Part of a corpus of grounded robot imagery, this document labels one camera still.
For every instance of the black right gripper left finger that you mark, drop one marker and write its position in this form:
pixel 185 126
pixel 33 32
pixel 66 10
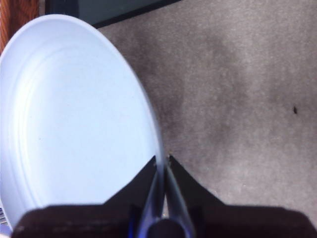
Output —
pixel 99 220

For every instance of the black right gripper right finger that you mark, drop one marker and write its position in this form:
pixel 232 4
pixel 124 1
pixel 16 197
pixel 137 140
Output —
pixel 247 223

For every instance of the round blue plate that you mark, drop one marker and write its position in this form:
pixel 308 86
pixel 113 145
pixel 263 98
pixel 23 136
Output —
pixel 74 111

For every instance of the black flat tray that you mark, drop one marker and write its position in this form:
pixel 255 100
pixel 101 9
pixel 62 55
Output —
pixel 111 10

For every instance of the brown wicker basket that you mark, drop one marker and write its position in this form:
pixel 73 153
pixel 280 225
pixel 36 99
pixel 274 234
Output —
pixel 17 22

